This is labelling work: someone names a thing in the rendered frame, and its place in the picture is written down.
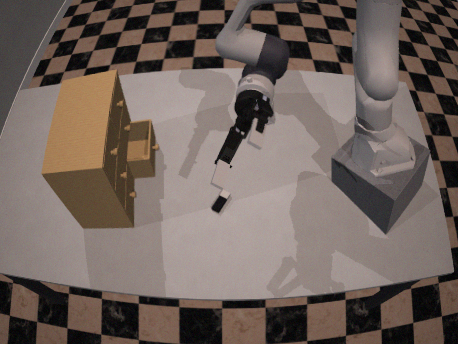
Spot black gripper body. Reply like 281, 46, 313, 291
234, 89, 264, 133

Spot brown wooden drawer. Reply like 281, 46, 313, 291
127, 119, 159, 179
119, 101, 131, 158
103, 118, 119, 188
110, 76, 124, 136
115, 143, 128, 208
125, 165, 136, 224

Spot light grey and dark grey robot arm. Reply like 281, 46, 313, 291
215, 0, 416, 178

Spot tan wooden chest of drawers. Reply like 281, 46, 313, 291
41, 70, 134, 229

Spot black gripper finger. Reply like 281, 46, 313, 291
211, 115, 251, 190
242, 93, 274, 150

